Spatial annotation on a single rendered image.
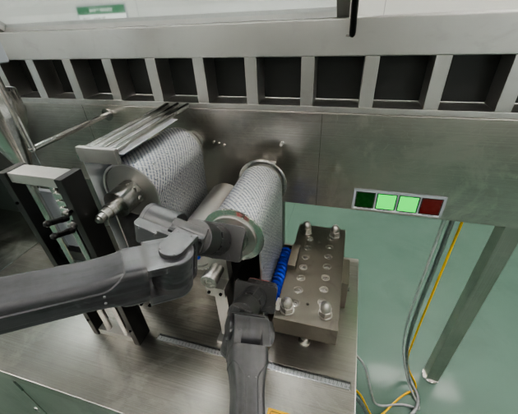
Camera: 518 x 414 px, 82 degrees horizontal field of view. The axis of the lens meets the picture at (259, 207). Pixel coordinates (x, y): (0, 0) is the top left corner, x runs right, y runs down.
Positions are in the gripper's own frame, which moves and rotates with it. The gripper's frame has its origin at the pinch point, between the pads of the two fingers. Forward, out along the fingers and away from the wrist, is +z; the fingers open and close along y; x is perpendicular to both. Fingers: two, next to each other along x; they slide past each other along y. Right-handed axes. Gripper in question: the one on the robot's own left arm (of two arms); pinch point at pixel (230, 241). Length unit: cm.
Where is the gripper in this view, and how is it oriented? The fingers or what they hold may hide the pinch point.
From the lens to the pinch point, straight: 65.3
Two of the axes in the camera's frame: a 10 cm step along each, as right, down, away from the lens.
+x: 1.8, -9.8, 1.2
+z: 1.9, 1.5, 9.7
